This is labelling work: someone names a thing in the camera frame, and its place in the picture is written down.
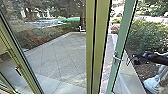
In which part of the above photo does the green bush outside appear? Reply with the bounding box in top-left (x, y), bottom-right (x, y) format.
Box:
top-left (126, 19), bottom-right (168, 54)

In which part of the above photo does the tree trunk outside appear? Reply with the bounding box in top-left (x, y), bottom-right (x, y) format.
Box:
top-left (78, 0), bottom-right (87, 29)

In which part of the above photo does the metal door handle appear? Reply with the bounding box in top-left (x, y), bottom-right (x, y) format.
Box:
top-left (112, 53), bottom-right (126, 64)

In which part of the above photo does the white garden bench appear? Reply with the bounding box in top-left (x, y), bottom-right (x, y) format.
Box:
top-left (78, 25), bottom-right (87, 34)

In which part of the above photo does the white garden statue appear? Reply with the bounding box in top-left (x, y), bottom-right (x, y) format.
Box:
top-left (142, 51), bottom-right (168, 94)

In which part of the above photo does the green framed glass door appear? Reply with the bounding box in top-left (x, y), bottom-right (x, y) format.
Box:
top-left (105, 0), bottom-right (168, 94)
top-left (0, 0), bottom-right (113, 94)

